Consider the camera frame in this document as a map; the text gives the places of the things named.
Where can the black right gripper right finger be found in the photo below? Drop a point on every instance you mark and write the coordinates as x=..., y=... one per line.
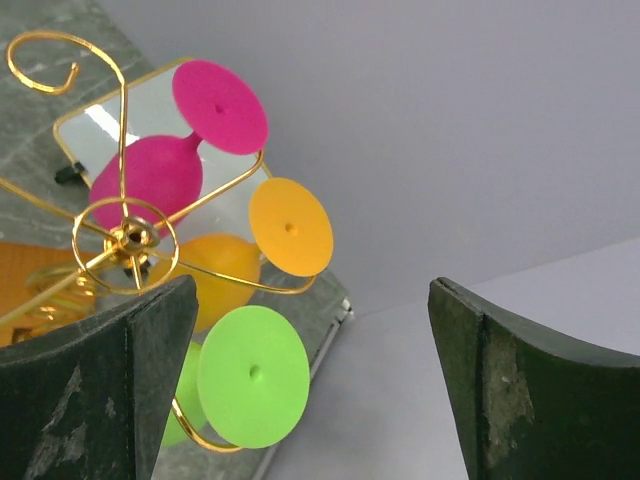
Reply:
x=530, y=402

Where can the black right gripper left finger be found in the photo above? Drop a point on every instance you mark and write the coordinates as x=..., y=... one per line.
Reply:
x=91, y=400

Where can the green plastic wine glass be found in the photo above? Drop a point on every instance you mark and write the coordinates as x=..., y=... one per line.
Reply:
x=249, y=379

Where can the pink plastic wine glass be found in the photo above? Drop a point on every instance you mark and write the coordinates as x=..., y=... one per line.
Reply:
x=198, y=102

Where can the orange plastic wine glass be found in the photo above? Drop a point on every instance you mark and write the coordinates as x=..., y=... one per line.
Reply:
x=292, y=244

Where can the gold framed mirror tray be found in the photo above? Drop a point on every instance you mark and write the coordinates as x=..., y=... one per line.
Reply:
x=89, y=135

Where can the gold wire wine glass rack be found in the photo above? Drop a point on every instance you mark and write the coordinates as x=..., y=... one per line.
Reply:
x=134, y=245

